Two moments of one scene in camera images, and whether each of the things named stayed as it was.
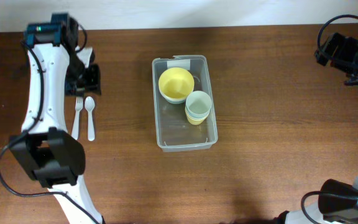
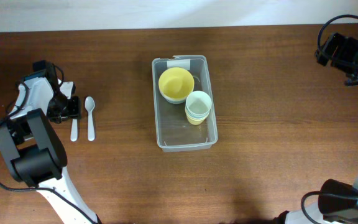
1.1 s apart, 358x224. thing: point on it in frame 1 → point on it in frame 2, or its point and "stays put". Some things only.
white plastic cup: [197, 104] stays put
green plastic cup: [196, 117] stays put
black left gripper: [92, 82] → [72, 111]
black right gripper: [347, 46] stays put
